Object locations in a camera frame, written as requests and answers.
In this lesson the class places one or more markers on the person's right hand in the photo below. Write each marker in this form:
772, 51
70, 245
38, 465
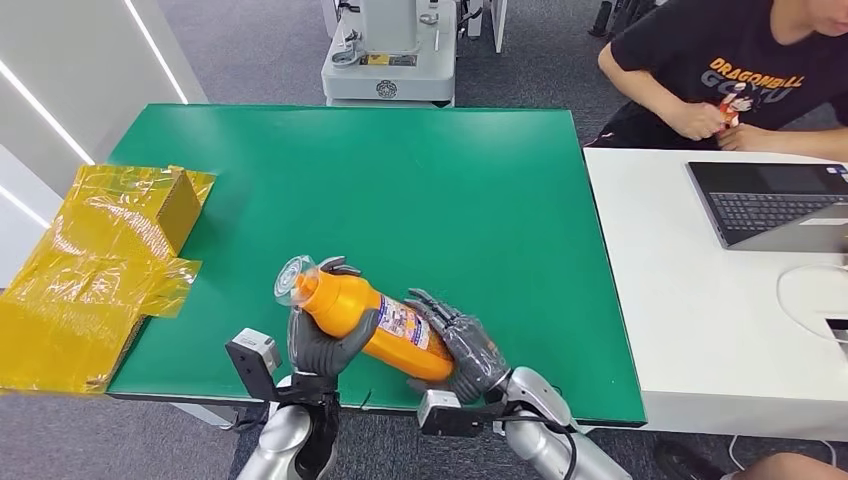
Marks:
696, 120

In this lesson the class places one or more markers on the white table foot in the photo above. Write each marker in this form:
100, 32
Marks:
205, 413

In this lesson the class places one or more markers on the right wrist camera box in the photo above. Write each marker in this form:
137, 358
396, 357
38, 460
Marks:
440, 417

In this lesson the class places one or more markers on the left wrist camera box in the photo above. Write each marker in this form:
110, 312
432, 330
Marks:
252, 361

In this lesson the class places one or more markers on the person's hand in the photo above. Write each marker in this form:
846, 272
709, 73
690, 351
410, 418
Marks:
745, 137
696, 120

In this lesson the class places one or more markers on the dark grey laptop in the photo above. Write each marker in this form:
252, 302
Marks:
762, 205

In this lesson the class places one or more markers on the white upright panel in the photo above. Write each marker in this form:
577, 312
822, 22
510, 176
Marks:
498, 26

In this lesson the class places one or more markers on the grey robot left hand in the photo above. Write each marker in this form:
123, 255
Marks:
321, 354

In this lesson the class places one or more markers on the yellow tape-wrapped cardboard box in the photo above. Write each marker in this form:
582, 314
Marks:
86, 278

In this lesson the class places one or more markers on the green table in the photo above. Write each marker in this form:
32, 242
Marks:
397, 185

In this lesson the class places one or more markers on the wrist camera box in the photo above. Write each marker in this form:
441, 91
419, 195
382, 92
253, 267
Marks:
440, 417
252, 361

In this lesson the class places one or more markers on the person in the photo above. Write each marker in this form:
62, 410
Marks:
696, 53

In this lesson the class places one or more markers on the person's right forearm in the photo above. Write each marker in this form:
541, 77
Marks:
636, 83

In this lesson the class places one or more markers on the person's left hand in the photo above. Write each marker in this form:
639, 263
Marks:
745, 137

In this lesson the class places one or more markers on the person's left forearm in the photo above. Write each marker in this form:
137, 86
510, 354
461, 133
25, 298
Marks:
815, 146

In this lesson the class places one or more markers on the black chair base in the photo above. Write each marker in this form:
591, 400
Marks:
623, 16

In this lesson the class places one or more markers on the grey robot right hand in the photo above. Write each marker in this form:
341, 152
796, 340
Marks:
474, 358

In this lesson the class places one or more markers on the grey device with black face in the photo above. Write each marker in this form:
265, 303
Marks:
840, 331

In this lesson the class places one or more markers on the white robot base machine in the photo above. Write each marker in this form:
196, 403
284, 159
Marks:
397, 79

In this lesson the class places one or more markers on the white desk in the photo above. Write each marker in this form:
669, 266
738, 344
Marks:
649, 265

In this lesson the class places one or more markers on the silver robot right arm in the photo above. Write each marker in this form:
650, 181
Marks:
536, 450

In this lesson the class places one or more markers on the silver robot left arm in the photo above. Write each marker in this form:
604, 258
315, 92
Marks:
281, 437

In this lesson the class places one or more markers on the orange bottle with clear cap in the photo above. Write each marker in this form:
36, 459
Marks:
351, 305

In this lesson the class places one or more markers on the person's bare leg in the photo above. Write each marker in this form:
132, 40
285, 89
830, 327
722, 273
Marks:
795, 469

